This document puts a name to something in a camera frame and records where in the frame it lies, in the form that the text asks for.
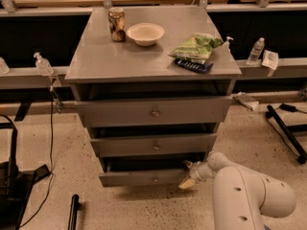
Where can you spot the black stand base left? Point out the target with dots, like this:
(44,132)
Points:
(15,186)

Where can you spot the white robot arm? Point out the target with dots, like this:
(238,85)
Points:
(240,196)

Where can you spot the folded cloth on ledge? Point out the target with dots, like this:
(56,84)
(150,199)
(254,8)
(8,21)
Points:
(246,100)

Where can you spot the grey bottom drawer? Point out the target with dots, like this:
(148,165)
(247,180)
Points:
(145,172)

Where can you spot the sanitizer pump bottle behind cabinet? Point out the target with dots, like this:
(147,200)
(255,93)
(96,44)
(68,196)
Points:
(227,42)

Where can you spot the grey drawer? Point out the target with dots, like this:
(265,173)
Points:
(153,144)
(150,112)
(145,172)

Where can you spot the clear bottle far left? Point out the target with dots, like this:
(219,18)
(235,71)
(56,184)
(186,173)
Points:
(4,68)

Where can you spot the black bar on floor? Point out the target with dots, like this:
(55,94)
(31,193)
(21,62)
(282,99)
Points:
(74,208)

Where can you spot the black power adapter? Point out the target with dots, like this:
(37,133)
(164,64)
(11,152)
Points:
(288,107)

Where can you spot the white paper bowl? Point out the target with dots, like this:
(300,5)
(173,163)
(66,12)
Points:
(145,34)

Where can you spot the sanitizer pump bottle left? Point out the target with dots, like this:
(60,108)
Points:
(43,65)

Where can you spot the grey top drawer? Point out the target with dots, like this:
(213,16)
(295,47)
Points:
(150,112)

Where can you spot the patterned drink can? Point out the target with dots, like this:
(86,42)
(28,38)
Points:
(116,20)

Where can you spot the grey middle drawer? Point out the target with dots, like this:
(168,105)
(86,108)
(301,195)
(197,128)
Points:
(153,144)

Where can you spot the dark blue snack bar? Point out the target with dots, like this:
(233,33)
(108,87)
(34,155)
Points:
(193,66)

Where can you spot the black stand leg right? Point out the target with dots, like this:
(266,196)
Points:
(290,132)

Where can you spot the green chip bag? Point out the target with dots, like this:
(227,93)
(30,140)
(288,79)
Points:
(197,48)

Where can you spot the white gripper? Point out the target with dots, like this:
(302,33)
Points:
(194,172)

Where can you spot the grey drawer cabinet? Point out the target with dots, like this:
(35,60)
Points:
(104,70)

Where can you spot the clear water bottle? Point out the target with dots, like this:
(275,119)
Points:
(256,51)

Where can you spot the white wipe packet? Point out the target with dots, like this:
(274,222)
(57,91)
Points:
(270,59)

